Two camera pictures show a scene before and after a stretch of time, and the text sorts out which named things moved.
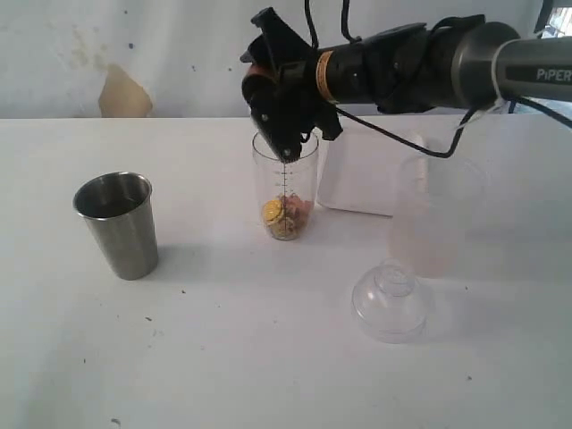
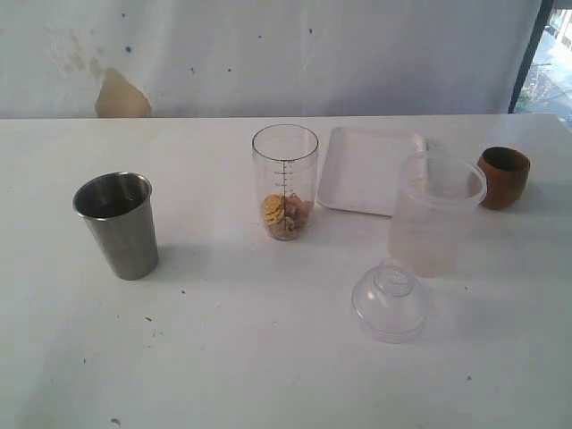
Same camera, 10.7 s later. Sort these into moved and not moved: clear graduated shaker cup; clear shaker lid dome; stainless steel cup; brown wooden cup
Moved: brown wooden cup
Not moved: stainless steel cup; clear shaker lid dome; clear graduated shaker cup
